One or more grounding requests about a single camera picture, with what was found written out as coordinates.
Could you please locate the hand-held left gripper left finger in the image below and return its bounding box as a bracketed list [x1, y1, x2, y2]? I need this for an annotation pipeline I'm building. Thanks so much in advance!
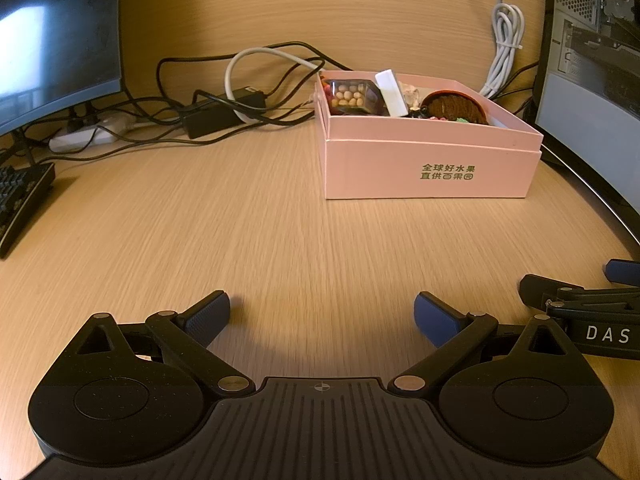
[75, 290, 256, 394]

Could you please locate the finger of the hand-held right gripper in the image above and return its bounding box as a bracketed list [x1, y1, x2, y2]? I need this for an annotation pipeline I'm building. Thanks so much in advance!
[602, 258, 640, 287]
[518, 274, 640, 311]

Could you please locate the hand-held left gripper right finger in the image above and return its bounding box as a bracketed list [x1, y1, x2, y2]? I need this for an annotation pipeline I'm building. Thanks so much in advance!
[393, 291, 571, 394]

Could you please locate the pink cardboard box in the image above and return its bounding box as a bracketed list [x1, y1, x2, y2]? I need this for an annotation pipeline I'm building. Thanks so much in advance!
[314, 72, 545, 201]

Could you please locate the brown round bowl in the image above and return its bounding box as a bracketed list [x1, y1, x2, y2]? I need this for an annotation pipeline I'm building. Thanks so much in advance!
[419, 90, 492, 126]

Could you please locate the white battery charger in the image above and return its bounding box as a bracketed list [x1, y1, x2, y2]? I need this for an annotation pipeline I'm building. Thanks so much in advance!
[374, 69, 410, 119]

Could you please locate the clear packet of beans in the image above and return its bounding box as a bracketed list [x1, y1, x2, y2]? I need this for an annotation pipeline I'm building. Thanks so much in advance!
[326, 79, 385, 116]

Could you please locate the black power adapter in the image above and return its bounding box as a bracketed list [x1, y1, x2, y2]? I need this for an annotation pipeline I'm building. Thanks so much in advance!
[182, 102, 240, 140]

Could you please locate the white power strip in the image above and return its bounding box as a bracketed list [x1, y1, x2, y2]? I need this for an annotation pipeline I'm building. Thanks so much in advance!
[48, 112, 136, 153]

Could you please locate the black keyboard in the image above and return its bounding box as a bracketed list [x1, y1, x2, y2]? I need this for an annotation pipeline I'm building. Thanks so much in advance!
[0, 160, 57, 260]

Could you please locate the small black hub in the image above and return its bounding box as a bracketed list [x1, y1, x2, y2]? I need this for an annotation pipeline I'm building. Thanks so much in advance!
[231, 87, 268, 109]

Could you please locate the computer monitor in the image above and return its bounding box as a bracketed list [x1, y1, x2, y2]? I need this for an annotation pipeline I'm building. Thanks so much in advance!
[0, 0, 125, 166]

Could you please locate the tangle of black cables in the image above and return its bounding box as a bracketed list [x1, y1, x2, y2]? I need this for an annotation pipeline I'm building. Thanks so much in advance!
[65, 42, 361, 161]

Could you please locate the white bundled cable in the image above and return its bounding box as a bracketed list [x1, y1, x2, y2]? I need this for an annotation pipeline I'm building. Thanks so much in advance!
[477, 0, 526, 98]

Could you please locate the grey white looped cable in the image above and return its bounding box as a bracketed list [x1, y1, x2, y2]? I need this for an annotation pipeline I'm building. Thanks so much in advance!
[225, 47, 328, 106]

